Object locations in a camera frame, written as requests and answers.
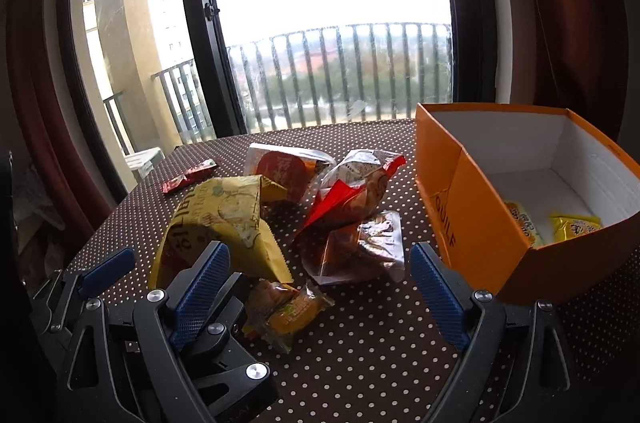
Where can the clear packet with red-brown label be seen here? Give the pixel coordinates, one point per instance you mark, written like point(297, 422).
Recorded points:
point(282, 170)

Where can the small yellow snack packet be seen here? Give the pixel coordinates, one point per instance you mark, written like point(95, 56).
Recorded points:
point(572, 227)

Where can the pale yellow snack packet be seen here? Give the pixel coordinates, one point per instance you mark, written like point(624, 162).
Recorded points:
point(525, 223)

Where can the small orange-green snack packet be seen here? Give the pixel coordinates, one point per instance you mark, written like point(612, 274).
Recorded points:
point(290, 310)

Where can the orange cardboard box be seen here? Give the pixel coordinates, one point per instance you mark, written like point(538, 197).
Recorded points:
point(465, 193)

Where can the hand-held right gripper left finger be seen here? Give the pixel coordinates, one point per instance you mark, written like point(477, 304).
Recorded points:
point(200, 298)

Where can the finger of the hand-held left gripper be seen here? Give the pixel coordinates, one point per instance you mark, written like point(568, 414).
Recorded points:
point(222, 355)
point(107, 270)

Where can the dark balcony railing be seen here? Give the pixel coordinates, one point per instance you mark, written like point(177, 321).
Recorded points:
point(375, 24)

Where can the dark red curtain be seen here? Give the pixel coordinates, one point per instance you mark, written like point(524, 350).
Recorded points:
point(40, 103)
point(565, 28)

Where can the clear brown snack packet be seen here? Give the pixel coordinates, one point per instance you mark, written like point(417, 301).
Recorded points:
point(365, 248)

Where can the small red sachet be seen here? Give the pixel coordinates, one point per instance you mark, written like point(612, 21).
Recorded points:
point(189, 175)

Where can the black window frame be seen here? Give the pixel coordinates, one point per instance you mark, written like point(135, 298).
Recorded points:
point(200, 53)

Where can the white plastic chair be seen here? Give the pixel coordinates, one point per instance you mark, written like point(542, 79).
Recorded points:
point(145, 160)

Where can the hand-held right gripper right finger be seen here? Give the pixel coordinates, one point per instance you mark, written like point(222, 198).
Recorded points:
point(437, 295)

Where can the red and clear snack bag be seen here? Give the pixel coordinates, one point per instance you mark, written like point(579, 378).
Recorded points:
point(357, 190)

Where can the large yellow snack bag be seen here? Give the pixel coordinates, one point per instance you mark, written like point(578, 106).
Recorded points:
point(225, 213)

